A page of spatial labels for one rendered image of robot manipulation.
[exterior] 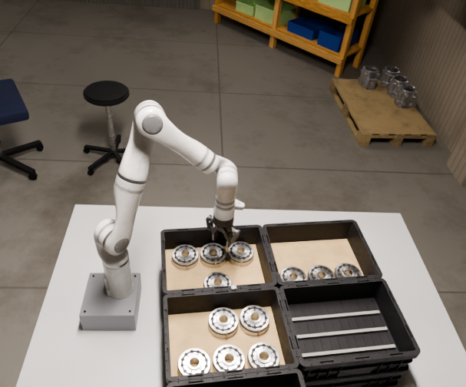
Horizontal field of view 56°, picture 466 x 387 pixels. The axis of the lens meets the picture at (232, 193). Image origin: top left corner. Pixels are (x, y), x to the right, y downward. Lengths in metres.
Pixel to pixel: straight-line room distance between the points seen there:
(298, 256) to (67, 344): 0.92
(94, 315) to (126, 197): 0.49
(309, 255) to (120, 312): 0.76
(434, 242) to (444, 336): 1.51
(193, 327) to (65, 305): 0.53
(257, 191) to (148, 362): 1.95
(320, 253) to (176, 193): 1.66
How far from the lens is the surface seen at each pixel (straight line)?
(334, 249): 1.87
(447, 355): 1.92
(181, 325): 1.57
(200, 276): 1.69
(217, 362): 1.47
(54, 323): 1.79
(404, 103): 4.56
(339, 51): 5.19
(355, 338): 1.65
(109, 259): 1.54
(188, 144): 1.32
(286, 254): 1.80
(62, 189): 3.40
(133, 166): 1.34
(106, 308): 1.67
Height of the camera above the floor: 2.17
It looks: 41 degrees down
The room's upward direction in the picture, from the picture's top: 6 degrees clockwise
